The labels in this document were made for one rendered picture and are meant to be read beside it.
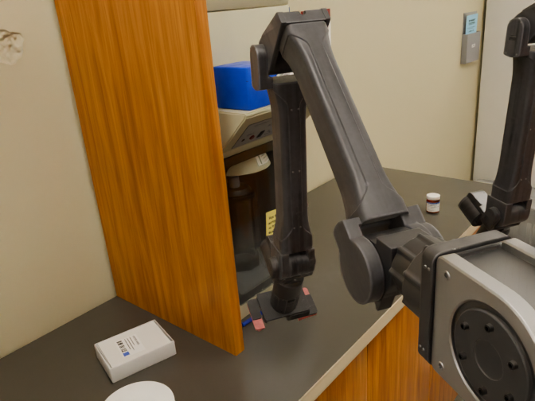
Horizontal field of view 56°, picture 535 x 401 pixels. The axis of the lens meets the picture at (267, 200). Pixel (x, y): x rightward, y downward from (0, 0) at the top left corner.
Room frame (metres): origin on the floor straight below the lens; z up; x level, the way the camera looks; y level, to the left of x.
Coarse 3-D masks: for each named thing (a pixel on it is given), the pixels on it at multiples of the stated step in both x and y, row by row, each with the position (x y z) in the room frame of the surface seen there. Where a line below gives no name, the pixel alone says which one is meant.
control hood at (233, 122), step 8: (224, 112) 1.08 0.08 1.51; (232, 112) 1.06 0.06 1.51; (240, 112) 1.06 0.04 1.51; (248, 112) 1.05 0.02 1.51; (256, 112) 1.06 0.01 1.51; (264, 112) 1.09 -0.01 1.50; (224, 120) 1.08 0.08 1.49; (232, 120) 1.06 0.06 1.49; (240, 120) 1.04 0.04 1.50; (248, 120) 1.06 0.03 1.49; (256, 120) 1.09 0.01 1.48; (224, 128) 1.08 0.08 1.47; (232, 128) 1.06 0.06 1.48; (240, 128) 1.06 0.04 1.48; (224, 136) 1.08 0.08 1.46; (232, 136) 1.07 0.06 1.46; (224, 144) 1.08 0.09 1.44; (232, 144) 1.10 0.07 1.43; (224, 152) 1.10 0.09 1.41
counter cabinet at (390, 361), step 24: (408, 312) 1.30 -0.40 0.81; (384, 336) 1.18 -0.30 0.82; (408, 336) 1.30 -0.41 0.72; (360, 360) 1.08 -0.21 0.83; (384, 360) 1.18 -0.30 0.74; (408, 360) 1.30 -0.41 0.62; (336, 384) 0.99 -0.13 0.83; (360, 384) 1.08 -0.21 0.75; (384, 384) 1.18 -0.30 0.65; (408, 384) 1.31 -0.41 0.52; (432, 384) 1.47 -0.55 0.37
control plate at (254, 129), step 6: (264, 120) 1.12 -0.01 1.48; (270, 120) 1.14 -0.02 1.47; (252, 126) 1.09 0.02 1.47; (258, 126) 1.12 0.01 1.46; (264, 126) 1.14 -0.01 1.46; (270, 126) 1.17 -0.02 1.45; (246, 132) 1.10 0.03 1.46; (252, 132) 1.12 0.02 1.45; (258, 132) 1.15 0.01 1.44; (264, 132) 1.18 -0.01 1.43; (270, 132) 1.21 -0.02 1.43; (240, 138) 1.10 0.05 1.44; (246, 138) 1.13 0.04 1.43; (252, 138) 1.16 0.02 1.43; (258, 138) 1.18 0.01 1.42; (240, 144) 1.13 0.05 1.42
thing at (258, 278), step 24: (264, 144) 1.23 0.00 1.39; (240, 168) 1.16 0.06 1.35; (264, 168) 1.23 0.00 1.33; (240, 192) 1.16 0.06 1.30; (264, 192) 1.22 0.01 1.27; (240, 216) 1.15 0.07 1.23; (264, 216) 1.22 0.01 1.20; (240, 240) 1.14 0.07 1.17; (240, 264) 1.14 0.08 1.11; (264, 264) 1.21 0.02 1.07; (240, 288) 1.13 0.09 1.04; (264, 288) 1.20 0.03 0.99
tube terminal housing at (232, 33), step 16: (208, 16) 1.14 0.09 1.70; (224, 16) 1.18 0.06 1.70; (240, 16) 1.22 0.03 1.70; (256, 16) 1.26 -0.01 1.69; (272, 16) 1.30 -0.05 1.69; (224, 32) 1.17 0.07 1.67; (240, 32) 1.21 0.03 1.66; (256, 32) 1.25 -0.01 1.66; (224, 48) 1.17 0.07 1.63; (240, 48) 1.21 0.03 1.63; (256, 144) 1.23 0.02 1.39
